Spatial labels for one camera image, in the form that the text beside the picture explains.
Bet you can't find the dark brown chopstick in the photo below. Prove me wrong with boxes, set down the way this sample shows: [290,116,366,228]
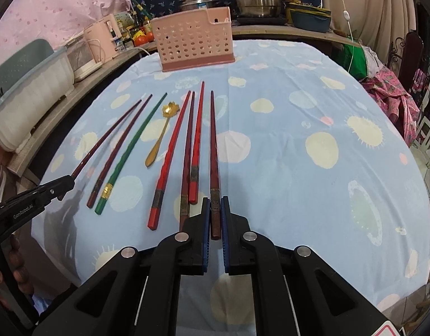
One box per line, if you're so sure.
[208,90,223,241]
[179,91,196,232]

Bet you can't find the blue rectangular container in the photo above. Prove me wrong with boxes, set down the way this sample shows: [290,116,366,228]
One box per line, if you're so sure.
[291,11,332,31]

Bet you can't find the bright red chopstick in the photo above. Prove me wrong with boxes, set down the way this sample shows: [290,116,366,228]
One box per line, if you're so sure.
[188,81,206,205]
[148,90,192,231]

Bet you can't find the grey-blue plastic basket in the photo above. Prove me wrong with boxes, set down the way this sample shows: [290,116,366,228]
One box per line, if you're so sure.
[0,38,55,95]

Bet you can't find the white plastic rack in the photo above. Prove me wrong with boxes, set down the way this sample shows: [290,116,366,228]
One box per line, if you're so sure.
[410,115,430,169]

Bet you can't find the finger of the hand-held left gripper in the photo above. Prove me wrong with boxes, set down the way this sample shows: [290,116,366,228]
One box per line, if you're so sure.
[36,174,83,204]

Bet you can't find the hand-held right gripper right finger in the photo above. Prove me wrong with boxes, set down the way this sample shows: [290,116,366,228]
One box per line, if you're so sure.
[220,197,394,336]

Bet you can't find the green cloth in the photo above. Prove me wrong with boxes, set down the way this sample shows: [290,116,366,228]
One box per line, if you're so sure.
[341,38,370,78]

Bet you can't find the slim dark red chopstick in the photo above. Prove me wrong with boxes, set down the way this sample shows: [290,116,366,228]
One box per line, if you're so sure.
[86,94,153,208]

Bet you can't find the pink electric kettle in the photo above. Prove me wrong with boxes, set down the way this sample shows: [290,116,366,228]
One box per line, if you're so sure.
[83,14,122,61]

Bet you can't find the black induction cooker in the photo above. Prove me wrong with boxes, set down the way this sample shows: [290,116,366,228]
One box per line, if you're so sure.
[232,15,290,26]

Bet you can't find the pink dotted curtain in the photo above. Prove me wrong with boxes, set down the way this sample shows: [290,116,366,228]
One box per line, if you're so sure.
[0,0,166,78]

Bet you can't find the person's left hand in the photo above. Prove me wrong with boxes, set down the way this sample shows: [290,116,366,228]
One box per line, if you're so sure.
[0,234,29,310]

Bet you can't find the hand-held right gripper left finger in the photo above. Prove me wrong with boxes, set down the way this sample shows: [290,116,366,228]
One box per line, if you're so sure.
[33,197,211,336]

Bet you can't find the beige curtain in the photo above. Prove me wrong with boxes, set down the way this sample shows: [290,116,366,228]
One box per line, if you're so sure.
[320,0,423,50]

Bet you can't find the light blue printed tablecloth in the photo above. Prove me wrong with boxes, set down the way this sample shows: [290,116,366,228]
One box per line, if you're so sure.
[31,38,430,336]

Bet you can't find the pink perforated utensil holder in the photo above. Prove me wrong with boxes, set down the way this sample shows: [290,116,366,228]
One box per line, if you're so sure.
[150,6,234,72]

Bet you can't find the yellow rimmed bowl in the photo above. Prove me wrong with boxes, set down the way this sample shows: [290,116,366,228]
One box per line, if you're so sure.
[285,2,332,17]

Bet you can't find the hanging dark clothes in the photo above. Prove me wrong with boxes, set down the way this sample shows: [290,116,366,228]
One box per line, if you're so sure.
[414,3,430,62]

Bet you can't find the gold flower-shaped spoon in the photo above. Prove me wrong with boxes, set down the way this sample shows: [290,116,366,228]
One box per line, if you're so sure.
[145,101,178,169]

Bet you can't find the dark wooden chair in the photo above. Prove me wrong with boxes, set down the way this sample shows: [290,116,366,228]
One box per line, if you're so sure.
[390,31,426,92]

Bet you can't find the white cable with switch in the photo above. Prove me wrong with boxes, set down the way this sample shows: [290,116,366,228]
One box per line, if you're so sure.
[332,0,356,75]

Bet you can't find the dark chopstick with green end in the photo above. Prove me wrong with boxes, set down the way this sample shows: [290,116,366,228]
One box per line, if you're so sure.
[72,100,143,180]

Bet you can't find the soap pump bottle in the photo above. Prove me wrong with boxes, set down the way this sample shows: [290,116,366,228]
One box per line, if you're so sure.
[134,3,148,29]

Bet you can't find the pink patterned clothing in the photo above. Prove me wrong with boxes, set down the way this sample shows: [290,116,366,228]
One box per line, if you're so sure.
[365,69,423,148]

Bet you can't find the translucent white storage bin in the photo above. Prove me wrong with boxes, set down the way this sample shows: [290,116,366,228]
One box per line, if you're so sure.
[0,47,76,153]

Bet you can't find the green chopstick with gold band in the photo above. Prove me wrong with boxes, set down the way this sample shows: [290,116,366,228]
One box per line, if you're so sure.
[95,93,168,215]

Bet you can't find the pale wooden counter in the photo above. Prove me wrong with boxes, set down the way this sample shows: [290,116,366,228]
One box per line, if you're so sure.
[232,24,362,47]

